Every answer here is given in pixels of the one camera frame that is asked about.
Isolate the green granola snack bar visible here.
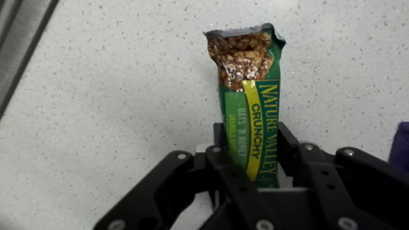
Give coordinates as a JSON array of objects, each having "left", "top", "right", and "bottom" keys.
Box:
[{"left": 204, "top": 21, "right": 288, "bottom": 189}]

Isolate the stainless steel double sink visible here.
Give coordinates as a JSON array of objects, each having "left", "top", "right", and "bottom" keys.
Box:
[{"left": 0, "top": 0, "right": 62, "bottom": 120}]

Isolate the dark blue cloth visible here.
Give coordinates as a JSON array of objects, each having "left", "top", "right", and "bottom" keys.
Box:
[{"left": 388, "top": 120, "right": 409, "bottom": 176}]

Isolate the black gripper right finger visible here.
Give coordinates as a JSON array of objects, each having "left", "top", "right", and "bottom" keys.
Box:
[{"left": 278, "top": 121, "right": 409, "bottom": 230}]

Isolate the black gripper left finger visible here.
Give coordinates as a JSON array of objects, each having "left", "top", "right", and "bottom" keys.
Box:
[{"left": 94, "top": 122, "right": 283, "bottom": 230}]

